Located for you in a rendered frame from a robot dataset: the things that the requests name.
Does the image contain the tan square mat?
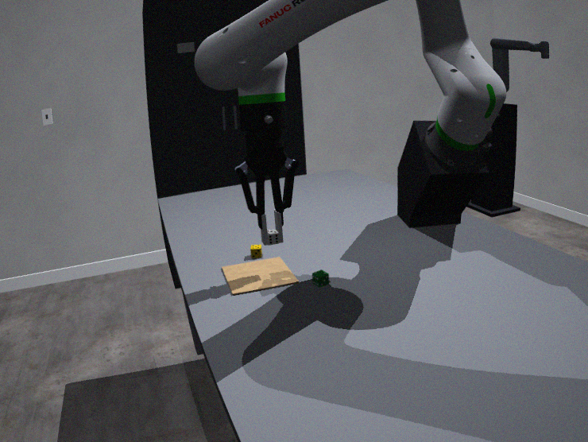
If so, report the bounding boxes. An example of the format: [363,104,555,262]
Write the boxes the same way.
[222,257,299,296]

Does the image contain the white die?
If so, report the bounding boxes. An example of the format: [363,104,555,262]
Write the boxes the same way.
[267,229,280,245]

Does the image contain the green die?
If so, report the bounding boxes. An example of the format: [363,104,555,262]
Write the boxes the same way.
[312,270,329,287]

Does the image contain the yellow die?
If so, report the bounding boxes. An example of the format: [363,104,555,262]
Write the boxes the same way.
[250,245,262,258]

